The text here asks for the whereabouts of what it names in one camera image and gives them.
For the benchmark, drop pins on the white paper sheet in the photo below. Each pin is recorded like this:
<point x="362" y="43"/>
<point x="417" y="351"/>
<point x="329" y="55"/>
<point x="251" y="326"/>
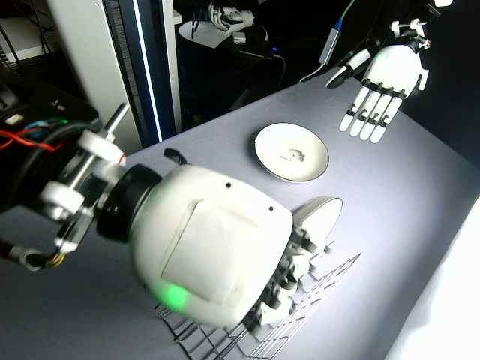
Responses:
<point x="202" y="35"/>

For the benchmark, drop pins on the black device with blue light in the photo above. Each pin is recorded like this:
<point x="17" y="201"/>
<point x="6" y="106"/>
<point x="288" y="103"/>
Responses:
<point x="258" y="52"/>

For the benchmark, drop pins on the white robot body column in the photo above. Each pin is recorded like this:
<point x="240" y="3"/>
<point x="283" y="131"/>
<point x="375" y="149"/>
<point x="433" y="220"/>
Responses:
<point x="86" y="45"/>

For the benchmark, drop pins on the grey table cloth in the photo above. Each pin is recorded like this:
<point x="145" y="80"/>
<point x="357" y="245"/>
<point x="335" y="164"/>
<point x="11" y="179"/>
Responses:
<point x="375" y="225"/>

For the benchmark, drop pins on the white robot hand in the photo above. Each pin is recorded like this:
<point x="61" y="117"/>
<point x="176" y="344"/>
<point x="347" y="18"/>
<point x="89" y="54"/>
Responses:
<point x="393" y="67"/>
<point x="210" y="240"/>

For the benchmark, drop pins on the small white box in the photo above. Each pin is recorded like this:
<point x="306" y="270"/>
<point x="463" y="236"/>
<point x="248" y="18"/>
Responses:
<point x="239" y="37"/>

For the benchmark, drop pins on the spare white robot hand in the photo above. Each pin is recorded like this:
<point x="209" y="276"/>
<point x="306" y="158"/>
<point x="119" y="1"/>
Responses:
<point x="240" y="18"/>

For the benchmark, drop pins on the white plate with black rim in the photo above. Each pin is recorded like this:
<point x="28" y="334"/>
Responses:
<point x="285" y="142"/>
<point x="322" y="217"/>

